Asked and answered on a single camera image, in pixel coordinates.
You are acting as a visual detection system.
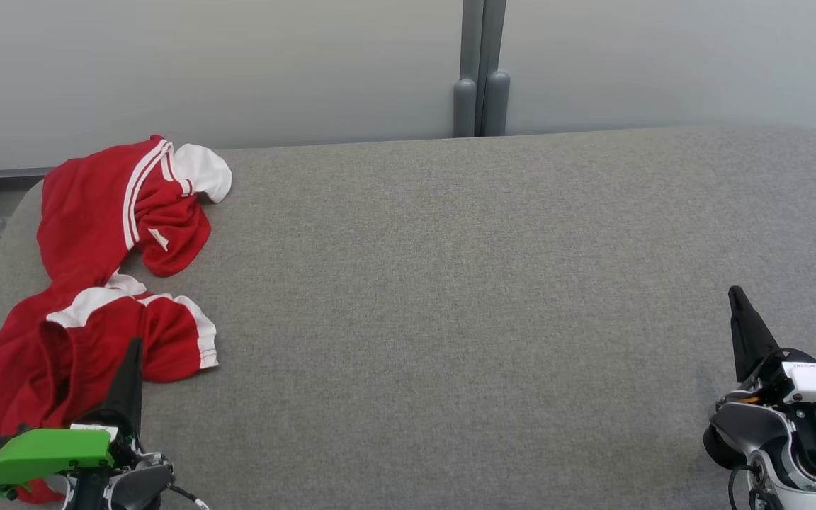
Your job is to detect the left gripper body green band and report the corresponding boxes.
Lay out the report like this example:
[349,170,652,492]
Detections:
[0,411,144,498]

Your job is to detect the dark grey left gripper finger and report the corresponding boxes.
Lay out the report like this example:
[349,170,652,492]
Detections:
[93,337,145,430]

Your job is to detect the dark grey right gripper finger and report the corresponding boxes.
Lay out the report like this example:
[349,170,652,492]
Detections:
[727,285,781,384]

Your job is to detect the red shorts with white trim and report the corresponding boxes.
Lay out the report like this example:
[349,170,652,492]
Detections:
[0,268,220,505]

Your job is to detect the red jersey with white sleeves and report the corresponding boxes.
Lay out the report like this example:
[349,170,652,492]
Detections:
[35,134,233,283]

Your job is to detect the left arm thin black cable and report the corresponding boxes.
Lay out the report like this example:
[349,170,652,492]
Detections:
[166,483,211,510]

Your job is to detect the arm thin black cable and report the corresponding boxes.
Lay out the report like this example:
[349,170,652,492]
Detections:
[726,464,770,510]
[166,483,211,510]

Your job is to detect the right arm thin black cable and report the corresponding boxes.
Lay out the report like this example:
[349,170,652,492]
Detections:
[726,464,770,510]

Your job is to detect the grey double partition post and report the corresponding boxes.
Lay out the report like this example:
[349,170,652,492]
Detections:
[453,0,512,138]

